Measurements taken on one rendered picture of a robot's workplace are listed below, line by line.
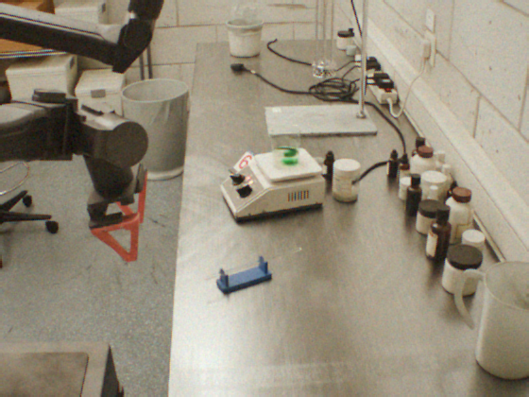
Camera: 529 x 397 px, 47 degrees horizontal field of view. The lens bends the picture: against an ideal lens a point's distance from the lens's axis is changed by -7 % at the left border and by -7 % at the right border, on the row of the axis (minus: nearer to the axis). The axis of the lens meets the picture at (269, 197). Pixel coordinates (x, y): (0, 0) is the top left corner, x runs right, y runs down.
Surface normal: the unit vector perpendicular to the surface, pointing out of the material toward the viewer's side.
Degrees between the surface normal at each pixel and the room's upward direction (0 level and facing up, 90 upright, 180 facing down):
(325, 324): 0
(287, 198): 90
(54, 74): 90
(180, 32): 90
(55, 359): 0
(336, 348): 0
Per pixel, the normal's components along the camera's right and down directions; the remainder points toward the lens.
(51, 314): 0.00, -0.87
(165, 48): 0.07, 0.49
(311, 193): 0.31, 0.47
